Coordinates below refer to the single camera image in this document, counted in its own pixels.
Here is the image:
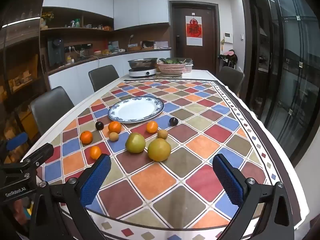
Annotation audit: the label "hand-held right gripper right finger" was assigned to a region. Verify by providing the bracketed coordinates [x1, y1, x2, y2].
[212, 154, 295, 240]

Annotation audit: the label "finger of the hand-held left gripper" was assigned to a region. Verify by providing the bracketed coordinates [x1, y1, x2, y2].
[21, 142, 55, 173]
[0, 132, 28, 153]

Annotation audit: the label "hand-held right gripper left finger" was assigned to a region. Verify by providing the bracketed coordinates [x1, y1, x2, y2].
[29, 154, 112, 240]

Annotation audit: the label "small oval orange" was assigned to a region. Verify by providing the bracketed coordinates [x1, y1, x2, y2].
[90, 146, 102, 160]

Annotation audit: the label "mandarin orange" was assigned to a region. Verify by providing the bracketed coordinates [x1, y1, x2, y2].
[80, 131, 93, 145]
[146, 121, 159, 133]
[108, 121, 122, 134]

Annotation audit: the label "yellowish green pear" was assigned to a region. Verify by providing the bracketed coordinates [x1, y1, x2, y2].
[147, 138, 172, 162]

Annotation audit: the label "blue patterned white plate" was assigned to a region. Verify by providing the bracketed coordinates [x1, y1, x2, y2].
[108, 96, 165, 124]

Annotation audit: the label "grey dining chair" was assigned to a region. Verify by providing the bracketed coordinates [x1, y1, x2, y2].
[30, 86, 75, 137]
[219, 66, 245, 98]
[88, 65, 120, 92]

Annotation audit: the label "colourful checked tablecloth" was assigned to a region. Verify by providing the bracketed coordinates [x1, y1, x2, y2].
[21, 79, 283, 240]

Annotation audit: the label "wooden display cabinet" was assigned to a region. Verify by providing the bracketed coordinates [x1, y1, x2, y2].
[0, 17, 49, 135]

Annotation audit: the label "black water dispenser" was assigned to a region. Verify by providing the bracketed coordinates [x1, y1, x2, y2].
[47, 38, 65, 67]

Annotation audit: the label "black power strip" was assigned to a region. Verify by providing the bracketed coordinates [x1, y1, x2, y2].
[64, 44, 93, 52]

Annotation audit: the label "white induction cooker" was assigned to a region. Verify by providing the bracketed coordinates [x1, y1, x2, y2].
[129, 67, 157, 78]

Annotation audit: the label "white lower cabinets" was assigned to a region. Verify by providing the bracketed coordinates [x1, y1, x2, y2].
[47, 50, 172, 92]

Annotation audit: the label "white cabinets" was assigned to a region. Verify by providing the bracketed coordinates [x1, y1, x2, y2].
[47, 50, 172, 92]
[42, 0, 168, 31]

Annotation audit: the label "steel pot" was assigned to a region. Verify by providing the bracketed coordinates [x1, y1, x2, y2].
[127, 58, 158, 70]

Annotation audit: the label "pink and dark bags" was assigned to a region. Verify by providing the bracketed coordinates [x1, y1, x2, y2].
[219, 49, 238, 68]

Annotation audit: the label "pink plastic basket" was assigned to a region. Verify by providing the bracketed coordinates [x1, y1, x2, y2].
[157, 61, 187, 76]

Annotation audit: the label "glass sliding door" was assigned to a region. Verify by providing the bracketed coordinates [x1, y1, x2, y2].
[246, 0, 320, 163]

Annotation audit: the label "dark brown door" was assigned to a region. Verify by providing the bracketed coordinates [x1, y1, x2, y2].
[169, 1, 220, 75]

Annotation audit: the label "green leafy vegetables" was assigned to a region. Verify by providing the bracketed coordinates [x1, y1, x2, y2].
[159, 58, 186, 65]

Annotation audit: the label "red and white door poster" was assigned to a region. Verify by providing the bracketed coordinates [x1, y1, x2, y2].
[185, 16, 203, 47]

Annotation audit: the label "white upper cabinets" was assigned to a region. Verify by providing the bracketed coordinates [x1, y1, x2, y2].
[42, 0, 168, 31]

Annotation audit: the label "wooden wall shelf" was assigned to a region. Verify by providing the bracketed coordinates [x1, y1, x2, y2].
[40, 6, 115, 68]

